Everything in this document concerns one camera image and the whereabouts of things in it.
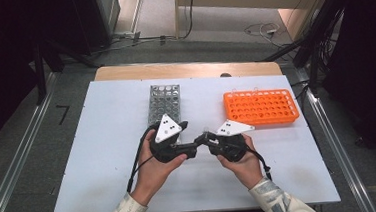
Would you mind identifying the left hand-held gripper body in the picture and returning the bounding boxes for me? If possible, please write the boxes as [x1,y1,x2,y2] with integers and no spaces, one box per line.
[147,112,185,165]

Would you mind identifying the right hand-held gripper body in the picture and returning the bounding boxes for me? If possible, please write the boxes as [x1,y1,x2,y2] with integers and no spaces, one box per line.
[207,116,258,165]

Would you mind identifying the metal test tube rack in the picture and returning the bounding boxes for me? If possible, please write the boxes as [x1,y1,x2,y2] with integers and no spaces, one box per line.
[144,83,185,147]

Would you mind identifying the orange test tube rack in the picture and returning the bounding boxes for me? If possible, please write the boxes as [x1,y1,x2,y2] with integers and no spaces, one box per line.
[222,86,301,129]

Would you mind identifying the person's right hand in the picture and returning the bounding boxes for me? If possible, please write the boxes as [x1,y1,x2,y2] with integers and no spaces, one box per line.
[216,133,266,192]

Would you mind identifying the person's left hand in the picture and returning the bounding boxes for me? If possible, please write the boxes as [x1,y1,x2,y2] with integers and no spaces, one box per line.
[127,126,192,206]

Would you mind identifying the wooden table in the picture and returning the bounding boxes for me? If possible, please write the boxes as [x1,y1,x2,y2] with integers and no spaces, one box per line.
[92,53,283,89]

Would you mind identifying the white board sheet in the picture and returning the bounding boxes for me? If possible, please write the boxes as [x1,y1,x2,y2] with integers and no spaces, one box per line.
[42,64,341,212]

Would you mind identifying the black metal stand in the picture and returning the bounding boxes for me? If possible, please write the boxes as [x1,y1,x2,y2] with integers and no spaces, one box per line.
[30,35,103,106]

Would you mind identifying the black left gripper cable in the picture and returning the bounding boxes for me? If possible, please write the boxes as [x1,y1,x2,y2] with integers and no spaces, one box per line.
[121,126,160,194]

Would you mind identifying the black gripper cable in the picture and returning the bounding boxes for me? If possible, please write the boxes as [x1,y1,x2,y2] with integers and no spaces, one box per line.
[245,144,273,183]
[121,126,160,194]

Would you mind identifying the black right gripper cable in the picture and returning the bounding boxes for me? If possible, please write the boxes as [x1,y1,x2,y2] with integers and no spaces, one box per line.
[245,144,273,183]

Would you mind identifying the aluminium floor rail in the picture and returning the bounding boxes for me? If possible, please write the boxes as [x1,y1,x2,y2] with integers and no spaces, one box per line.
[0,72,67,212]
[295,62,376,212]

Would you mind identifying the black floor cable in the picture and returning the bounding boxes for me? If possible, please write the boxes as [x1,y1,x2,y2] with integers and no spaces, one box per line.
[134,0,200,44]

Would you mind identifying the white floor cable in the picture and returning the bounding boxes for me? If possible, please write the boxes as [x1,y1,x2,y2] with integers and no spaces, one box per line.
[243,21,284,50]

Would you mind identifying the black cable bundle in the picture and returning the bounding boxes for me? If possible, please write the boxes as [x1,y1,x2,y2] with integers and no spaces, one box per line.
[259,8,351,97]

